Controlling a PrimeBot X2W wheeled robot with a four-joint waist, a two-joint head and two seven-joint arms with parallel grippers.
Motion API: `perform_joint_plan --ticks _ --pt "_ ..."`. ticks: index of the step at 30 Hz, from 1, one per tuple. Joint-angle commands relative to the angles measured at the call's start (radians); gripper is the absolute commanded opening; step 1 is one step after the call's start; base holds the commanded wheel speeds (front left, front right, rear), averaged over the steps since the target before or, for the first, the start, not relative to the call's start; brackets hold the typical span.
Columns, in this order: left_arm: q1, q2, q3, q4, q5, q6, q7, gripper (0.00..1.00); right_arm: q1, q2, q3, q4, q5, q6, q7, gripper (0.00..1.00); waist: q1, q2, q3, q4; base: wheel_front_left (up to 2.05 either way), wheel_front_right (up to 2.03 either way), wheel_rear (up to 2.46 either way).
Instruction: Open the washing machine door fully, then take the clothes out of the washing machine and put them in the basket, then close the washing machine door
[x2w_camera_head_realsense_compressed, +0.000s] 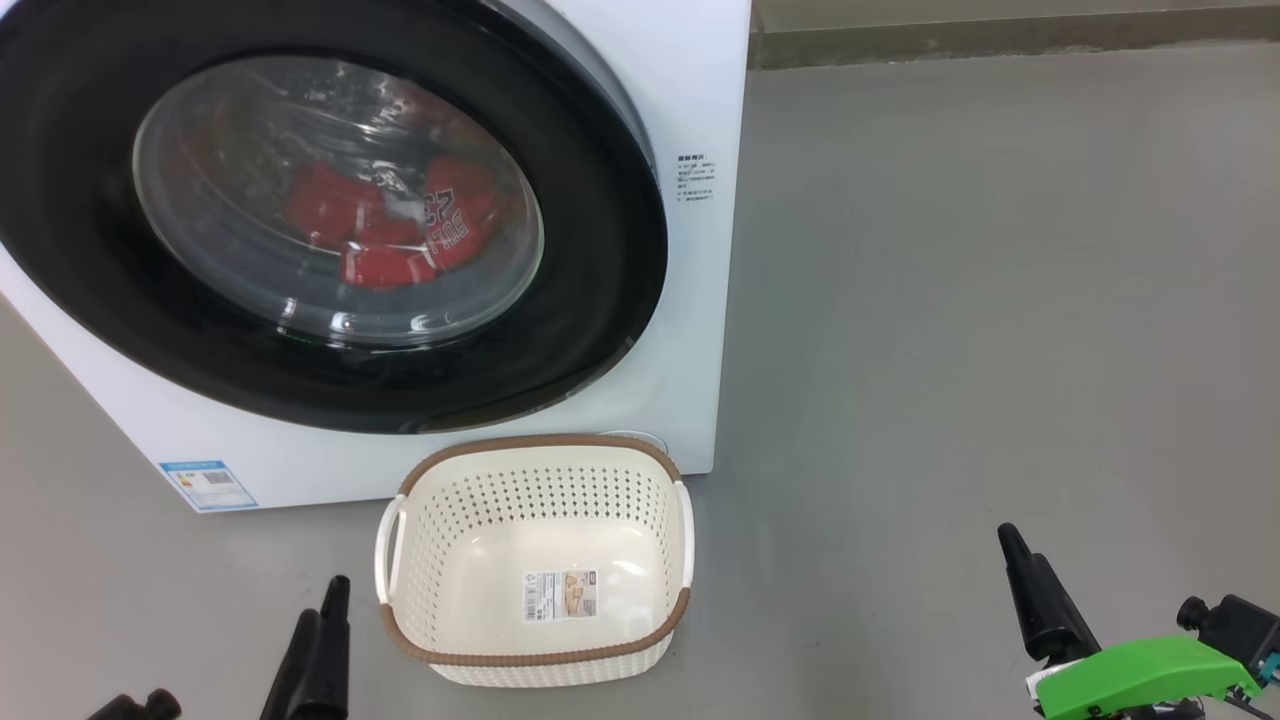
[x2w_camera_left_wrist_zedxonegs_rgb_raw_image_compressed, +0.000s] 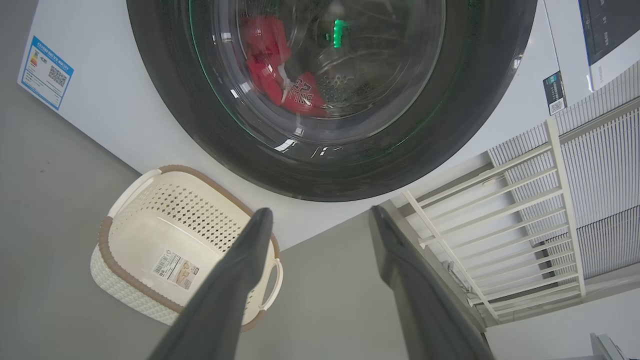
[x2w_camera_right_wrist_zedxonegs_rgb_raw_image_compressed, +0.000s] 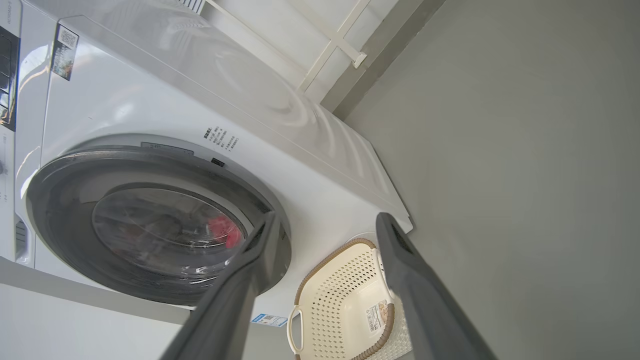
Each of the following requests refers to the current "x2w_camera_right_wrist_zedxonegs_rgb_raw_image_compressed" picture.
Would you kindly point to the printed product label sticker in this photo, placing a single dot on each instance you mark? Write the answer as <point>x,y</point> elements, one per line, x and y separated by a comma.
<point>377,316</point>

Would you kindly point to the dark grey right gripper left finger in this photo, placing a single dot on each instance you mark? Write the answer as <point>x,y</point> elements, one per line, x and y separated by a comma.
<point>225,310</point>

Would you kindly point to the cream perforated laundry basket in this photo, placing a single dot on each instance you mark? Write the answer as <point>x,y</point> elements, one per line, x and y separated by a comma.
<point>340,300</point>

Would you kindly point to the white slatted window blinds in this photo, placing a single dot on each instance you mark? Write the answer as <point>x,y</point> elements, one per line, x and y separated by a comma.
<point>192,5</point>

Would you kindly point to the blue energy label sticker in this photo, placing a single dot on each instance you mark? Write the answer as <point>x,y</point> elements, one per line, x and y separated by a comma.
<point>270,320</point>

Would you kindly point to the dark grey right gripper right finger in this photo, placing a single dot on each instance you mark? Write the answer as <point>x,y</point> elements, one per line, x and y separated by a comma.
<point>425,310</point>

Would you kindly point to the dark grey glass washer door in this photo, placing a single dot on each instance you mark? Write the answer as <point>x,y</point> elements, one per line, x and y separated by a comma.
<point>65,210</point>

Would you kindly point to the white front-load washing machine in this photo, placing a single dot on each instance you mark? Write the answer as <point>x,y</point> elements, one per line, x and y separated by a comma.
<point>150,100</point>

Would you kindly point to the white window frame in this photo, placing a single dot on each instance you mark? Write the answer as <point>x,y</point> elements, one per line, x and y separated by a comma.
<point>334,42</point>

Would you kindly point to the red and white jersey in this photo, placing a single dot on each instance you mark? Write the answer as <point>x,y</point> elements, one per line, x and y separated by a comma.
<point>225,232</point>

